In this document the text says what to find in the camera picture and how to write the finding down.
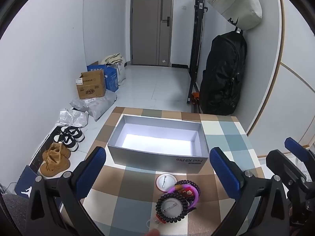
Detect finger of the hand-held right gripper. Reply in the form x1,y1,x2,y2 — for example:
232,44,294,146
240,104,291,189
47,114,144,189
266,149,308,185
284,137,312,163

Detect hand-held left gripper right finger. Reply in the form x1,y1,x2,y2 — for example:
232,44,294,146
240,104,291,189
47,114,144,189
209,147,293,236

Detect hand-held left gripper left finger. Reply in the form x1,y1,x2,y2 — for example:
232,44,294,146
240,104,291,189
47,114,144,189
25,147,107,236

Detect purple translucent bracelet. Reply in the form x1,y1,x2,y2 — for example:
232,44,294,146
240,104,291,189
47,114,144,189
167,184,200,208

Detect dark bead bracelet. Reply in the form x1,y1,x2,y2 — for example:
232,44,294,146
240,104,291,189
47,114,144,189
156,193,191,224
175,180,201,195

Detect white back round pin badge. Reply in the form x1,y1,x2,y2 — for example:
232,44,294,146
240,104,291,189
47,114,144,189
161,198,184,218
156,174,177,191

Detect silver cardboard box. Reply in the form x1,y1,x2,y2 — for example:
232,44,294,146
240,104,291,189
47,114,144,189
107,114,209,174

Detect tan suede boot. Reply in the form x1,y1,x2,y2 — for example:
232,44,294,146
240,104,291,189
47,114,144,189
42,143,72,162
40,154,70,177

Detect black and white sneaker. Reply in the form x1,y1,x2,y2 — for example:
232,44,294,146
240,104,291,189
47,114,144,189
60,126,85,143
54,134,79,151

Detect checkered tablecloth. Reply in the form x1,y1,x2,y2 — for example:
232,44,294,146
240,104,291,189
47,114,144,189
81,107,266,236

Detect silver parcel bag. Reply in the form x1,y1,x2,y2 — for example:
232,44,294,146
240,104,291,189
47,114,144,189
58,109,89,128

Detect dark blue shoe box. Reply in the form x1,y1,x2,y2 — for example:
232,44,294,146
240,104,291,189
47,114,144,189
14,166,62,209

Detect grey parcel bag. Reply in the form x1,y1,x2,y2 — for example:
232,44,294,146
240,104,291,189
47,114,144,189
70,97,99,112
84,94,117,121

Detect dark grey cloth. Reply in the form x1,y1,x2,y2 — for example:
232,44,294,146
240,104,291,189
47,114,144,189
0,194,28,236

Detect brown cardboard box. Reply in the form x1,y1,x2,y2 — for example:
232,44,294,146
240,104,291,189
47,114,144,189
75,69,107,99

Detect black backpack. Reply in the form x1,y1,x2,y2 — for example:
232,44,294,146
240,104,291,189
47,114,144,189
199,31,247,116

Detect blue cardboard box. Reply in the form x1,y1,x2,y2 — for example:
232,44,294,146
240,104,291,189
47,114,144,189
87,61,119,92

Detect white plastic bag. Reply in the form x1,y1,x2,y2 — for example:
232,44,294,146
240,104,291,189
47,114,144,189
113,61,126,84

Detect beige folded cloth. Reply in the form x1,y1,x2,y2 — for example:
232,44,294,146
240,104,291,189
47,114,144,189
102,53,123,66

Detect black folding rack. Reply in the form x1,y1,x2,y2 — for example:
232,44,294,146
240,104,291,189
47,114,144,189
187,0,208,105

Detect beige canvas bag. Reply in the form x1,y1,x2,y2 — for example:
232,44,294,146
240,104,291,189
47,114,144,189
207,0,262,31

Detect grey door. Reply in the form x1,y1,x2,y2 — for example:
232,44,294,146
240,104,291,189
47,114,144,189
130,0,173,67

